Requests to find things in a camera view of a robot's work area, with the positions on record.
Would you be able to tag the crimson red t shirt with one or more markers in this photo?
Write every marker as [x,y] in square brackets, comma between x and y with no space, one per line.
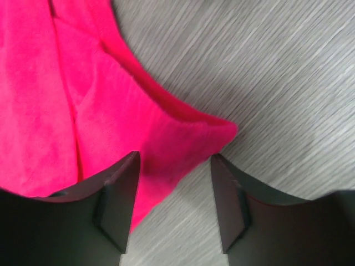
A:
[75,100]

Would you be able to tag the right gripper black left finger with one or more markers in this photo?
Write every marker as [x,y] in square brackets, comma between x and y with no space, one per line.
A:
[85,224]

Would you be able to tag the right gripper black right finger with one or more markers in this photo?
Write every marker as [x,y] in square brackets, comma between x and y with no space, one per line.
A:
[260,225]

